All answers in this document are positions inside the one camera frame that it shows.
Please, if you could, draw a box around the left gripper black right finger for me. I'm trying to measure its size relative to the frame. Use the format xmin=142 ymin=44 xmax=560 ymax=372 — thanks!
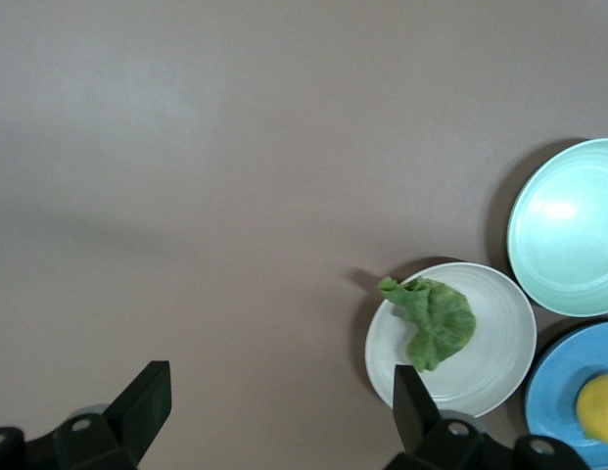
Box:
xmin=386 ymin=364 xmax=591 ymax=470

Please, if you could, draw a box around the mint green round plate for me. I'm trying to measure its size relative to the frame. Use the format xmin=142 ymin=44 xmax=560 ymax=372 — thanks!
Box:
xmin=507 ymin=137 xmax=608 ymax=317

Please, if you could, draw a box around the beige round plate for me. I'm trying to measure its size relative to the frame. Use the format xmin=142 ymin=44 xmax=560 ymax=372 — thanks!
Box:
xmin=364 ymin=261 xmax=538 ymax=420

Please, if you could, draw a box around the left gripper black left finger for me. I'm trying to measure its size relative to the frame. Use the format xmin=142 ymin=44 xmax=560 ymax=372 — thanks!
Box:
xmin=0 ymin=360 xmax=172 ymax=470

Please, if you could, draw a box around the blue round plate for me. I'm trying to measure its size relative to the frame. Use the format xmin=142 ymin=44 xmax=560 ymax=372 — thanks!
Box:
xmin=524 ymin=321 xmax=608 ymax=470

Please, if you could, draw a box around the green lettuce leaf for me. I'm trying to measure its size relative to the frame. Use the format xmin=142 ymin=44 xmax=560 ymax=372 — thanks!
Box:
xmin=378 ymin=276 xmax=478 ymax=374

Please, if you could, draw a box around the yellow lemon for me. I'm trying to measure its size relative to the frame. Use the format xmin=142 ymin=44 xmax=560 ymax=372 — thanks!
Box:
xmin=576 ymin=373 xmax=608 ymax=445

